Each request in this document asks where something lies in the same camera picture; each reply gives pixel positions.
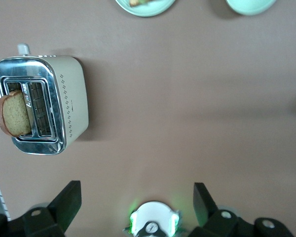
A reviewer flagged pale green bowl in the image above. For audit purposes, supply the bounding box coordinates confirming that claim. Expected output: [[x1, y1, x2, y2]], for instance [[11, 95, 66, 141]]
[[224, 0, 279, 16]]

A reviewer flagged brown bread slice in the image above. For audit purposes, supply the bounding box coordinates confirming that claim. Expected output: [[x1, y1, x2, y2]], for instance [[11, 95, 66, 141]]
[[0, 90, 32, 137]]

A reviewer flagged toast slice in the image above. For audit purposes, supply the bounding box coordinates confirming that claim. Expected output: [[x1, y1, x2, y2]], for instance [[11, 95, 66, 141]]
[[129, 0, 151, 7]]

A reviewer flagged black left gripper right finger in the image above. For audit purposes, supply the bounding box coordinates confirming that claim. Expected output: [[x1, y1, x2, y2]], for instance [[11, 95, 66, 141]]
[[187, 182, 296, 237]]

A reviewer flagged pale green plate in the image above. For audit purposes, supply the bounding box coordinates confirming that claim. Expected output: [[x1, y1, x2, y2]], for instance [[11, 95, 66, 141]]
[[114, 0, 176, 17]]

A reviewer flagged cream chrome toaster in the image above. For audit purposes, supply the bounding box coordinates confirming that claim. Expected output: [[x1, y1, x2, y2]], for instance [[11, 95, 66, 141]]
[[0, 43, 90, 156]]

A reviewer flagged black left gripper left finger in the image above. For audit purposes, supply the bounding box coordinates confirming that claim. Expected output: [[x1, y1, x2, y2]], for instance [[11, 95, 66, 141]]
[[0, 181, 82, 237]]

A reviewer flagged brown table cover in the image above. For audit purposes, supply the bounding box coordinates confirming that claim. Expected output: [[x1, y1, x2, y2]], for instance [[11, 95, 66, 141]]
[[0, 0, 296, 237]]

